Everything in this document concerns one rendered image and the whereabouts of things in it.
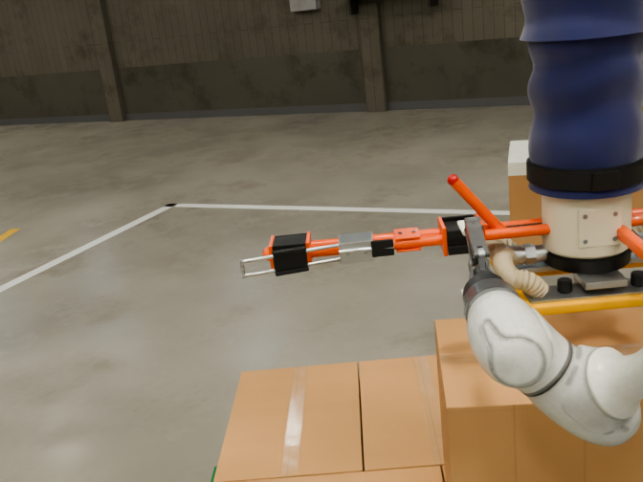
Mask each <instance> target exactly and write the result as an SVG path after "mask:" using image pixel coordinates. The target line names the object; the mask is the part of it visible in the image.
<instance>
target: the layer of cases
mask: <svg viewBox="0 0 643 482"><path fill-rule="evenodd" d="M359 371H360V378H359ZM213 482H446V473H445V465H444V456H443V442H442V427H441V413H440V399H439V384H438V371H437V356H436V355H430V356H420V357H408V358H398V359H387V360H376V361H359V369H358V363H357V362H356V361H355V362H344V363H332V364H322V365H311V366H300V367H289V368H278V369H267V370H256V371H245V372H241V376H240V380H239V384H238V387H237V390H236V394H235V398H234V402H233V409H232V413H231V417H230V420H229V423H228V427H227V431H226V435H225V439H224V443H223V447H222V449H221V453H220V457H219V461H218V465H217V469H216V473H215V477H214V480H213Z"/></svg>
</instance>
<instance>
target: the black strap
mask: <svg viewBox="0 0 643 482"><path fill-rule="evenodd" d="M526 179H527V180H528V181H529V182H530V183H531V184H533V185H535V186H539V187H542V188H547V189H553V190H560V191H602V190H611V189H618V188H623V187H627V186H633V185H636V184H638V183H640V182H642V181H643V158H642V159H640V160H638V161H636V162H634V163H630V164H623V165H619V166H614V167H607V168H596V169H561V168H551V167H546V166H542V165H538V164H533V163H531V161H530V159H529V157H528V158H527V160H526Z"/></svg>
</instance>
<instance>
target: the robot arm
mask: <svg viewBox="0 0 643 482"><path fill-rule="evenodd" d="M457 224H458V226H459V228H460V230H461V232H462V234H463V235H464V236H466V240H467V245H468V251H469V255H470V260H469V264H468V267H469V272H470V276H469V280H468V282H467V283H466V284H465V286H464V289H461V293H462V296H463V301H464V313H463V314H464V315H465V319H466V321H467V334H468V340H469V342H470V345H471V348H472V351H473V353H474V355H475V357H476V359H477V362H478V363H479V365H480V367H481V368H482V369H483V370H484V372H485V373H486V374H487V375H488V376H490V377H491V378H492V379H493V380H494V381H496V382H497V383H500V384H502V385H504V386H507V387H512V388H517V389H518V390H519V391H520V392H521V393H523V394H524V395H525V396H526V397H527V398H528V399H530V401H531V402H532V403H533V404H534V405H535V406H536V407H537V408H538V409H539V410H540V411H541V412H542V413H544V414H545V415H546V416H547V417H548V418H550V419H551V420H552V421H554V422H555V423H556V424H558V425H559V426H561V427H562V428H564V429H565V430H567V431H568V432H570V433H571V434H573V435H575V436H576V437H578V438H580V439H582V440H584V441H587V442H589V443H592V444H594V445H598V446H603V447H615V446H619V445H621V444H624V443H625V442H627V441H629V440H630V439H631V438H632V437H633V436H634V435H635V433H636V432H637V431H638V429H639V427H640V424H641V408H640V400H642V399H643V347H642V349H641V350H639V351H638V352H636V353H634V354H631V355H627V356H623V355H622V354H621V353H620V352H619V351H617V350H615V349H613V348H610V347H591V346H586V345H582V344H581V345H578V346H575V345H574V344H572V343H571V342H569V341H568V340H567V339H565V338H564V337H563V336H562V335H561V334H560V333H559V332H558V331H556V330H555V329H554V328H553V327H552V326H551V325H550V324H549V323H548V322H547V321H546V320H545V319H544V318H543V317H542V316H541V315H540V314H539V312H538V311H537V310H536V309H534V308H531V307H530V306H529V305H528V304H527V303H526V302H525V301H524V300H522V299H521V298H520V296H519V295H518V293H517V292H516V290H515V289H514V287H513V286H512V285H511V284H509V283H508V282H506V281H504V279H503V278H501V277H500V276H499V275H497V274H493V272H492V271H491V267H490V262H489V259H488V258H486V257H490V252H489V250H488V247H487V245H486V241H485V237H484V233H483V227H484V226H483V225H481V223H480V218H479V216H477V217H467V218H464V220H459V221H457ZM474 266H475V268H474V269H473V267H474Z"/></svg>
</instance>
